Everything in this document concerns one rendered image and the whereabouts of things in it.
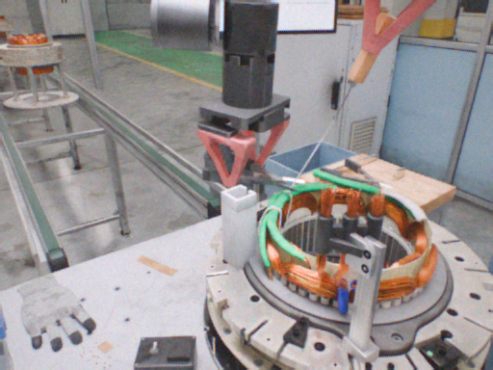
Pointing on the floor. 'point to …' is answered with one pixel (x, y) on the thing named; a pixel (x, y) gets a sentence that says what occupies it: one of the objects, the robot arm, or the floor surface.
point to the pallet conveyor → (198, 197)
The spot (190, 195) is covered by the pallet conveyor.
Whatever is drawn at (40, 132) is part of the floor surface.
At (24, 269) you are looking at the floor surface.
